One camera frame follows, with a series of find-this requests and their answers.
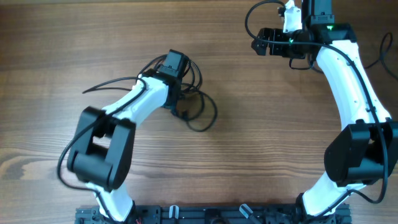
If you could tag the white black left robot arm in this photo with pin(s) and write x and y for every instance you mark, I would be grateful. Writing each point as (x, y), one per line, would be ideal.
(100, 152)

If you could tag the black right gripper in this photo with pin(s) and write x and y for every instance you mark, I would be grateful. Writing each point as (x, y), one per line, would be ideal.
(274, 34)

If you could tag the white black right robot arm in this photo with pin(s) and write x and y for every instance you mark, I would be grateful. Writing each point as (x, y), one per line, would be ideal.
(365, 151)

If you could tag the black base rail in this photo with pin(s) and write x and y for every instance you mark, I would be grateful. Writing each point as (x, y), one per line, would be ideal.
(217, 214)

